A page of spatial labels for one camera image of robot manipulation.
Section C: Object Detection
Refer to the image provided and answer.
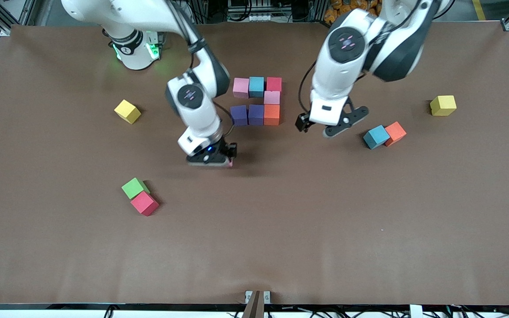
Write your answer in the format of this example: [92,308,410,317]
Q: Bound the orange foam cube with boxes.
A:
[263,104,281,126]
[385,121,407,147]

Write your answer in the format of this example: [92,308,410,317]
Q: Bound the purple foam cube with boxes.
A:
[230,105,248,127]
[248,104,265,126]

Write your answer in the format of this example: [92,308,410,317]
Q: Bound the blue foam cube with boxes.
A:
[248,76,265,98]
[363,125,391,150]

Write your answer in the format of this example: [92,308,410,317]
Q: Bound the yellow foam cube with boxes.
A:
[114,99,142,125]
[429,95,457,117]

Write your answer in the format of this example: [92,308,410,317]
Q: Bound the green foam cube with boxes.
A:
[122,178,151,200]

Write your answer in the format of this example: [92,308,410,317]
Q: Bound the orange lumpy bag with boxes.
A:
[324,0,383,23]

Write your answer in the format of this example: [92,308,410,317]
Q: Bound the large table cover sheet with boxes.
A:
[0,21,509,306]

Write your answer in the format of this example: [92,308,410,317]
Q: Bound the grey electronics rack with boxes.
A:
[227,0,273,23]

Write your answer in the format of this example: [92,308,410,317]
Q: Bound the small white bracket plates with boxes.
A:
[245,290,271,305]

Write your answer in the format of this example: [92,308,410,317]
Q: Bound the brown camera mount post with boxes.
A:
[241,290,262,318]

